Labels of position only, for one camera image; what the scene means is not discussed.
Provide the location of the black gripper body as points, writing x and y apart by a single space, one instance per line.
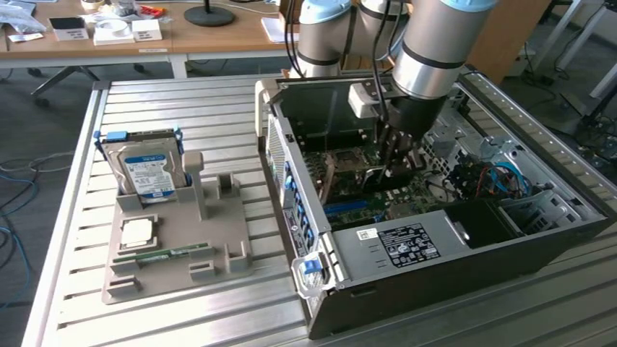
414 115

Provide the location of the green graphics card black cooler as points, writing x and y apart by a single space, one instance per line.
376 182

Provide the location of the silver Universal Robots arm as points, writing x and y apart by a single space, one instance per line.
429 61

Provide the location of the CPU socket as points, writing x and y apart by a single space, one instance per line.
349 157

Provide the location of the grey chipset heatsink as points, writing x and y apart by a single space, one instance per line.
402 211

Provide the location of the green motherboard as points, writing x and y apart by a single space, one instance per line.
356 218

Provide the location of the grey power supply unit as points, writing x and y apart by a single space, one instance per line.
366 246

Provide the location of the metal disk bay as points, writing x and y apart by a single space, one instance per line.
554 213

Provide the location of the blue release latch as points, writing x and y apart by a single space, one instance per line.
308 268

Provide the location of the white paper stack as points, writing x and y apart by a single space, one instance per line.
277 32

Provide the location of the black open PC case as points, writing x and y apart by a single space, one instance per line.
433 289

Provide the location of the brown cardboard box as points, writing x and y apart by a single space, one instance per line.
282 12

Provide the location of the light wooden office desk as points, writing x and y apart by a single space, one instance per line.
48 50
216 36

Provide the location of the grey plastic parts rack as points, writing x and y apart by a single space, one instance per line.
183 231

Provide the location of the black round lamp base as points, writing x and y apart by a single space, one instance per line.
209 16

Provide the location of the hard disk in blue carrier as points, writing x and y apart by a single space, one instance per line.
144 173

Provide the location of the green RAM stick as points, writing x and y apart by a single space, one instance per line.
164 253

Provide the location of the silver CPU chip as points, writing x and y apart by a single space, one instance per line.
136 233

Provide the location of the plain white box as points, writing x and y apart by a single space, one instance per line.
145 30

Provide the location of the orange small item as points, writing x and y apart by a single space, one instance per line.
153 11

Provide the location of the beige tape roll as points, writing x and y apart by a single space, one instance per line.
91 4

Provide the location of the white box with black top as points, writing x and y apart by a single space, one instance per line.
68 30

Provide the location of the white paper label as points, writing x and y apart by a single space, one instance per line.
25 37

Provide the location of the clear plastic bag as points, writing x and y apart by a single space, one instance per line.
19 18

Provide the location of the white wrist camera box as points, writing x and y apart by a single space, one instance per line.
364 101

